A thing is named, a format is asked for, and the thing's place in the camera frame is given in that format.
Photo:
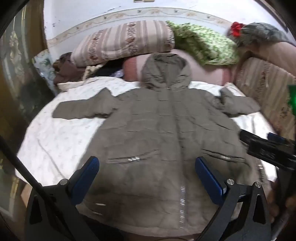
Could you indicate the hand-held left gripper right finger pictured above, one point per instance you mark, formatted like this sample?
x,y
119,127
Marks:
x,y
208,179

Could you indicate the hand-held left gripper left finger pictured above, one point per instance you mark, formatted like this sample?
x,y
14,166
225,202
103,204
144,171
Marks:
x,y
86,177

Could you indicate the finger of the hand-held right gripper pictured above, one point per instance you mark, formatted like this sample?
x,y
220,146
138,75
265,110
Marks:
x,y
276,138
268,153

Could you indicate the olive hooded quilted jacket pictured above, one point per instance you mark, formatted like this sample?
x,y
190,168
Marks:
x,y
150,129

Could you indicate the person's right hand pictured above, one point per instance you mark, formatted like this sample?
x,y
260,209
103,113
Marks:
x,y
274,201

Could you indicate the green object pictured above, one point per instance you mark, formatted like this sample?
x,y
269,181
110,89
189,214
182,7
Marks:
x,y
292,95

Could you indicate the beige striped cushion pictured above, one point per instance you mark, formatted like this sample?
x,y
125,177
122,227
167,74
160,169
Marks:
x,y
266,92

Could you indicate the white patterned bed sheet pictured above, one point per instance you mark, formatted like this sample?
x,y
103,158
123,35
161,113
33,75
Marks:
x,y
46,139

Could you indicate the brown plush blanket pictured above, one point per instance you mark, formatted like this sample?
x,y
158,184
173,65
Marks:
x,y
277,58

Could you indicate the pink bolster cushion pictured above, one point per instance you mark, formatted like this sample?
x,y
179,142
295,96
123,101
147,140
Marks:
x,y
208,70

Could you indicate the grey knitted cloth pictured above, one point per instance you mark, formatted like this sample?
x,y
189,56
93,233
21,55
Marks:
x,y
261,33

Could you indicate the cream fleece cloth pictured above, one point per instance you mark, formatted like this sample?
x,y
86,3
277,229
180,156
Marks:
x,y
91,70

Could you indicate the brown cloth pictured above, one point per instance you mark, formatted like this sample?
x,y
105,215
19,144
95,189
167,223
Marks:
x,y
67,69

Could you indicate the red bow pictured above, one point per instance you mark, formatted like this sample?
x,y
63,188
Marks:
x,y
237,29

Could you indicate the green patterned cloth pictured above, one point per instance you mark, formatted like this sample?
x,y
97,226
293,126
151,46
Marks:
x,y
205,44

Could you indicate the white green printed bag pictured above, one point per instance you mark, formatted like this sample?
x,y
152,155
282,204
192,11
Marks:
x,y
45,67

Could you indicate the wooden wardrobe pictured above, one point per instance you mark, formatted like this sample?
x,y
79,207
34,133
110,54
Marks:
x,y
20,69

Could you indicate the striped floral pillow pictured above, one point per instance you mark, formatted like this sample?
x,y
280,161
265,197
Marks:
x,y
124,41

